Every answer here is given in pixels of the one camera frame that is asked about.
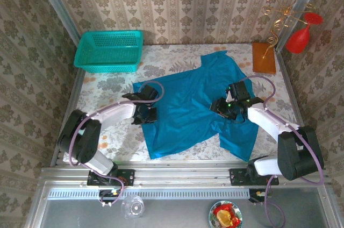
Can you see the blue t-shirt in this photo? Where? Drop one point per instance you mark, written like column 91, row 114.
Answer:
column 188, row 99

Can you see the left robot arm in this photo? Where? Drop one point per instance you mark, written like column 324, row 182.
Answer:
column 80, row 136

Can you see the floral tablecloth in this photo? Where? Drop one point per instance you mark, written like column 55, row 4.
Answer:
column 174, row 155

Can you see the brown wooden base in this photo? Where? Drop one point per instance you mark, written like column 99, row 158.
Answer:
column 264, row 64

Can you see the teal plastic basket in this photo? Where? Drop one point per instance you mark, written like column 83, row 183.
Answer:
column 107, row 50

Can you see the red wine glass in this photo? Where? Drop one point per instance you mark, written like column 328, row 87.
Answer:
column 297, row 41

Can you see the clear drinking glass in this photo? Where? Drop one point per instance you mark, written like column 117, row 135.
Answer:
column 133, row 207

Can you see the plate with food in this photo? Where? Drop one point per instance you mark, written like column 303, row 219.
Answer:
column 225, row 216

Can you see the aluminium rail frame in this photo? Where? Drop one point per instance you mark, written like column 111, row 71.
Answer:
column 174, row 177

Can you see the aluminium corner post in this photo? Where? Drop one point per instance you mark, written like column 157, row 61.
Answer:
column 57, row 5
column 302, row 5

